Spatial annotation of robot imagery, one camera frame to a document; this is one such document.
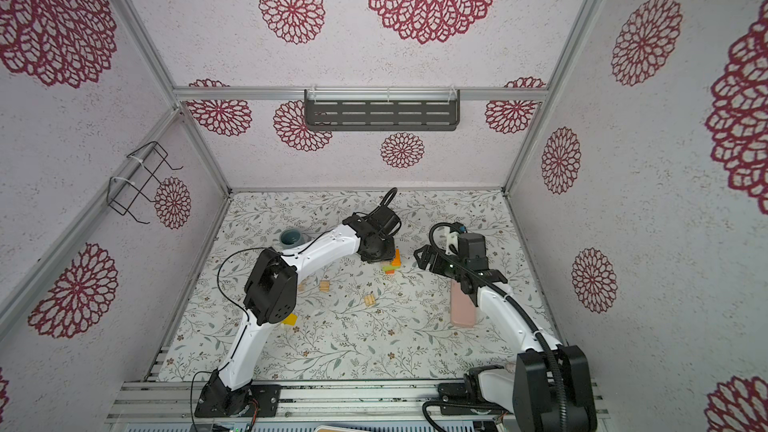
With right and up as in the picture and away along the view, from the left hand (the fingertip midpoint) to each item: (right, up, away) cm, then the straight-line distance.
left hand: (388, 259), depth 95 cm
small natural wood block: (-6, -12, -5) cm, 14 cm away
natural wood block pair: (-17, 0, -39) cm, 42 cm away
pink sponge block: (+22, -14, -7) cm, 27 cm away
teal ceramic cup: (-33, +7, +7) cm, 34 cm away
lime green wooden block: (0, -3, +1) cm, 3 cm away
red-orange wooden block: (+1, -5, +3) cm, 5 cm away
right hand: (+11, +3, -9) cm, 15 cm away
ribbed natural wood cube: (-20, -8, -1) cm, 22 cm away
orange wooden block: (+3, 0, -1) cm, 3 cm away
